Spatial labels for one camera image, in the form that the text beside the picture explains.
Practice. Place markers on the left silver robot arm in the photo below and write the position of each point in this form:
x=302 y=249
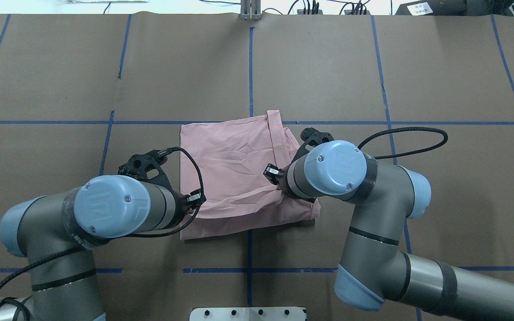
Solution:
x=58 y=233

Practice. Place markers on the pink Snoopy t-shirt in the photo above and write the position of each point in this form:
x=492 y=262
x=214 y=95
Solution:
x=232 y=156

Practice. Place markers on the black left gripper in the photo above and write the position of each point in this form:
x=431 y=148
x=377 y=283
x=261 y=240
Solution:
x=180 y=207

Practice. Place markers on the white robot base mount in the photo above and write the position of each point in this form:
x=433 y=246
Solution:
x=282 y=313

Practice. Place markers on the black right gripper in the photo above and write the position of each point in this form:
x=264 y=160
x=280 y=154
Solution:
x=280 y=179

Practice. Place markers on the aluminium frame post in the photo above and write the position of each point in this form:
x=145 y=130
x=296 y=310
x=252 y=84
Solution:
x=250 y=10

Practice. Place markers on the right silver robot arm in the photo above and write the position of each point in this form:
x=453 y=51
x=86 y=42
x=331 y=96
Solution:
x=372 y=269

